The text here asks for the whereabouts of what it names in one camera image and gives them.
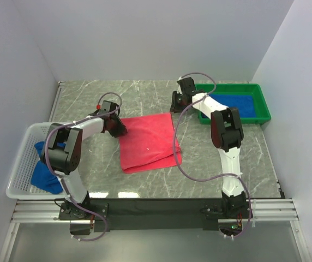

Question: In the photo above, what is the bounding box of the pink towel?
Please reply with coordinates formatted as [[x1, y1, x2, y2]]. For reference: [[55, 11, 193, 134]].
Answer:
[[119, 113, 182, 174]]

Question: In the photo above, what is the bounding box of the large blue towel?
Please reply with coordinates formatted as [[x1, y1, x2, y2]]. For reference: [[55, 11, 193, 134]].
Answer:
[[210, 93, 257, 118]]

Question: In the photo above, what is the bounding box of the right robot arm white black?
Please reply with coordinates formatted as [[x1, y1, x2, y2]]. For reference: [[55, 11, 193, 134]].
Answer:
[[170, 75, 247, 218]]

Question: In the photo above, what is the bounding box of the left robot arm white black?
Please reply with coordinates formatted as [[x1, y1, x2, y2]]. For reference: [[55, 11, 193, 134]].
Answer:
[[40, 100, 127, 219]]

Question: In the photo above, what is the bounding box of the green plastic tray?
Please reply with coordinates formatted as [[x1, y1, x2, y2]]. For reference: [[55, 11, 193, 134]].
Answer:
[[193, 83, 272, 126]]

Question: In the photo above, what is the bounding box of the blue towel in basket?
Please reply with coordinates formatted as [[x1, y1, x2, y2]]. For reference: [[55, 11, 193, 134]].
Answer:
[[30, 140, 64, 195]]

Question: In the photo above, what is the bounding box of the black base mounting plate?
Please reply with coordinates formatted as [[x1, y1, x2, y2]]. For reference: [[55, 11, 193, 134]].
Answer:
[[58, 198, 252, 235]]

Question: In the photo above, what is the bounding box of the white perforated plastic basket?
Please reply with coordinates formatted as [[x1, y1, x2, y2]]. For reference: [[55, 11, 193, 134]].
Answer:
[[6, 122, 64, 200]]

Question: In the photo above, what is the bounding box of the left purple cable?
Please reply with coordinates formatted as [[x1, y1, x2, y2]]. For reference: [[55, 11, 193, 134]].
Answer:
[[43, 92, 123, 242]]

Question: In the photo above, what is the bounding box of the purple cable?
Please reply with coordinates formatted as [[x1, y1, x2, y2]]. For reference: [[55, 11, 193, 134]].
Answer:
[[172, 72, 255, 241], [43, 92, 123, 242]]

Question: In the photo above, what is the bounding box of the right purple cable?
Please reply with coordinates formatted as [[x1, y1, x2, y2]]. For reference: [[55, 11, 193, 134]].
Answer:
[[172, 72, 255, 241]]

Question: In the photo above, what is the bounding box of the aluminium rail frame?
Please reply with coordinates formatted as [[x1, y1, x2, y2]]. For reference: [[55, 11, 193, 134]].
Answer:
[[10, 199, 299, 223]]

